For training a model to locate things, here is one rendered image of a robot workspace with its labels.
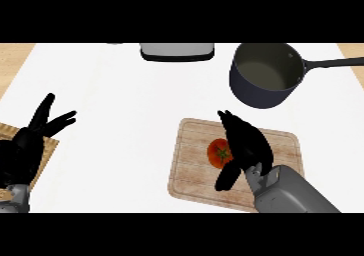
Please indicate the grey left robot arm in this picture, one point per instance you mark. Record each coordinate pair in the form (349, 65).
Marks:
(15, 200)

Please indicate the wooden cutting board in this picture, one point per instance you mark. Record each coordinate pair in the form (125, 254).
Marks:
(194, 173)

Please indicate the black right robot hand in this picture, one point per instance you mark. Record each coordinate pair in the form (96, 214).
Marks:
(246, 143)

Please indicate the red tomato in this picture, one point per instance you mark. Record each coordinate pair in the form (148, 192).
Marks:
(218, 154)

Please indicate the dark blue saucepan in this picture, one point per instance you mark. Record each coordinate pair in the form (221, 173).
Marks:
(266, 76)

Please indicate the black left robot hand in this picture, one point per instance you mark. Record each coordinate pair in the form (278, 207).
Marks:
(23, 150)

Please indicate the grey and black appliance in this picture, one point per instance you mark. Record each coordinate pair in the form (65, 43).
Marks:
(176, 51)

